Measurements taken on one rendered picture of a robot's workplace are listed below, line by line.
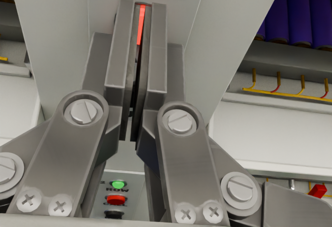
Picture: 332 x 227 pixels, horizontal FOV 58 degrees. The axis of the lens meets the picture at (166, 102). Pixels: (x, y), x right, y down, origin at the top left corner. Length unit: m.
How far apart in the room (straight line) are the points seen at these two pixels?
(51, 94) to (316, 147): 0.20
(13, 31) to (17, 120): 0.06
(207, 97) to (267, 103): 0.10
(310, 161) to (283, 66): 0.08
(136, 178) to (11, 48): 0.13
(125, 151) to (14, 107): 0.08
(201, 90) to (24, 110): 0.13
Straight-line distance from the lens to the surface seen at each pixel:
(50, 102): 0.17
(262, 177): 0.44
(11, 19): 0.23
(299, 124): 0.26
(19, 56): 0.24
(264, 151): 0.24
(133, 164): 0.22
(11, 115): 0.23
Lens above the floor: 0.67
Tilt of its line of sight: 52 degrees down
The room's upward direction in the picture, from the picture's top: 17 degrees clockwise
